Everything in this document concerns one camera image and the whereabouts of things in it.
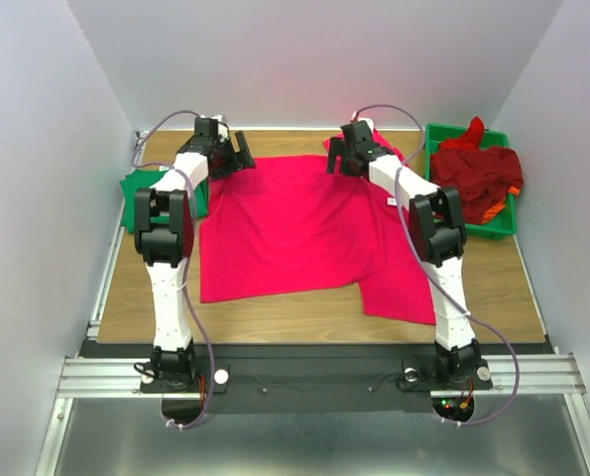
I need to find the pink t shirt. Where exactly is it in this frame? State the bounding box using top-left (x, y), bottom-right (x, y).
top-left (199, 155), bottom-right (435, 325)

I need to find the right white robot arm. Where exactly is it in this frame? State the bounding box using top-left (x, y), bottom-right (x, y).
top-left (327, 120), bottom-right (482, 387)

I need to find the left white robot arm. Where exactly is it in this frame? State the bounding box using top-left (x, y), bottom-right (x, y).
top-left (133, 115), bottom-right (255, 392)

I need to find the folded green t shirt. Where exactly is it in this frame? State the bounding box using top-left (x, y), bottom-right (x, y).
top-left (120, 167), bottom-right (209, 234)

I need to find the dark red t shirt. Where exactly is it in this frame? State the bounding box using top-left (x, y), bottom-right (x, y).
top-left (431, 116), bottom-right (524, 225)

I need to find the orange garment in bin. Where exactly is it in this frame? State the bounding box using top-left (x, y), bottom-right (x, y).
top-left (482, 186), bottom-right (521, 224)

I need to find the green plastic bin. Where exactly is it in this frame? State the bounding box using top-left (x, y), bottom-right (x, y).
top-left (423, 123), bottom-right (518, 240)

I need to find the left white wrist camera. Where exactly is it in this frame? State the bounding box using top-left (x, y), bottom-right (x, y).
top-left (211, 114), bottom-right (230, 143)

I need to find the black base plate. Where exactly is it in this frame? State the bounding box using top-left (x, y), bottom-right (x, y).
top-left (134, 344), bottom-right (492, 418)

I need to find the aluminium rail frame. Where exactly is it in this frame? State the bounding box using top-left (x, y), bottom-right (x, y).
top-left (34, 129), bottom-right (590, 476)

